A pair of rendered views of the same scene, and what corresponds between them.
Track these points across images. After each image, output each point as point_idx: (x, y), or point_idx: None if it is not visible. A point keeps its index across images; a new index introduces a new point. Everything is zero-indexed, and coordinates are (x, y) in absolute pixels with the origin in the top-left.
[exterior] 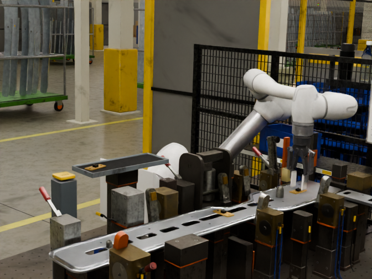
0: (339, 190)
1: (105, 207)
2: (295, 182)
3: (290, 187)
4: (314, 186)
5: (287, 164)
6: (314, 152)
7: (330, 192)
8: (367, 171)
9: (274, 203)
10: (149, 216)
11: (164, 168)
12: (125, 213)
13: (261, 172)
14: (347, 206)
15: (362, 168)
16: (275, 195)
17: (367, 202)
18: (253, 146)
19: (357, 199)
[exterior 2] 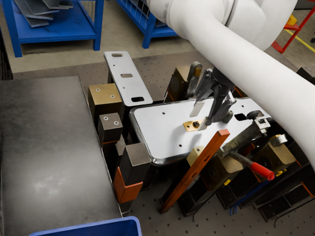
0: (138, 109)
1: None
2: (198, 126)
3: (199, 139)
4: (162, 132)
5: (222, 117)
6: (206, 69)
7: (183, 77)
8: (43, 125)
9: (236, 107)
10: None
11: None
12: None
13: (241, 164)
14: (157, 85)
15: (24, 145)
16: (227, 125)
17: (138, 72)
18: (273, 174)
19: (142, 82)
